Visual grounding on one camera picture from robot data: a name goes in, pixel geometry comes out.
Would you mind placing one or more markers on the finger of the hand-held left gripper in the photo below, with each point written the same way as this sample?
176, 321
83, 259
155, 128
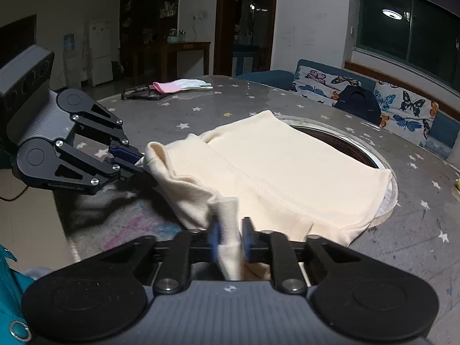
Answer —
125, 153
100, 174

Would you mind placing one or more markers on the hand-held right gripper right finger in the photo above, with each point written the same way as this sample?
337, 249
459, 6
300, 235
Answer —
247, 240

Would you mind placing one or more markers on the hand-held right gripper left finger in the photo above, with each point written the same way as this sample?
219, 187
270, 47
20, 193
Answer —
215, 239

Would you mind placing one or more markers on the cream t-shirt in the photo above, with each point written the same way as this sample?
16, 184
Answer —
287, 172

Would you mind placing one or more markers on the water dispenser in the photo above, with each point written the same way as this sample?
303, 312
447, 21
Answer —
72, 61

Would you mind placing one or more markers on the white refrigerator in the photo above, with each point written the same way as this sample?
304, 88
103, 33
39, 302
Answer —
99, 54

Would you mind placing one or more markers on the white knit glove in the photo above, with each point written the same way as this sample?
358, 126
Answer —
190, 84

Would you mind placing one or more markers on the wooden side table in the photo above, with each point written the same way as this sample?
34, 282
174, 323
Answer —
183, 47

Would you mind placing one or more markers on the teal jar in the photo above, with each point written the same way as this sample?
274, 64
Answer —
172, 36

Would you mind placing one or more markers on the round table inset with rim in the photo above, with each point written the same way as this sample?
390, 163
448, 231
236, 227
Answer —
341, 144

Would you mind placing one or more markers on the dark wooden shelf cabinet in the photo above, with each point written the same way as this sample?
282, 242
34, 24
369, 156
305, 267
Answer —
151, 7

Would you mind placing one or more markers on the teal jacket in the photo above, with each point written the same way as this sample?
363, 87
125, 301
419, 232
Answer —
10, 294

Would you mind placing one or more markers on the blue sofa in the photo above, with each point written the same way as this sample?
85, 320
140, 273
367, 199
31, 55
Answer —
266, 78

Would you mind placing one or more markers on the grey star-print tablecloth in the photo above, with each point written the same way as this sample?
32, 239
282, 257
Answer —
413, 205

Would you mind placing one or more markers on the black backpack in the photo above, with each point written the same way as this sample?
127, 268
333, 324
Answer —
359, 104

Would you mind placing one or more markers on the butterfly print sofa cover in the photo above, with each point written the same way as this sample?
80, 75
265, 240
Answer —
406, 105

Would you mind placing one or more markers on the blue cushion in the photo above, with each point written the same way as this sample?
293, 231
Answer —
441, 129

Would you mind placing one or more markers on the window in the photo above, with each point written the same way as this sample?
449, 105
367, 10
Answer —
413, 25

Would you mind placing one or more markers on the dark wooden door frame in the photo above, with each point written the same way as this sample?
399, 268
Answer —
221, 21

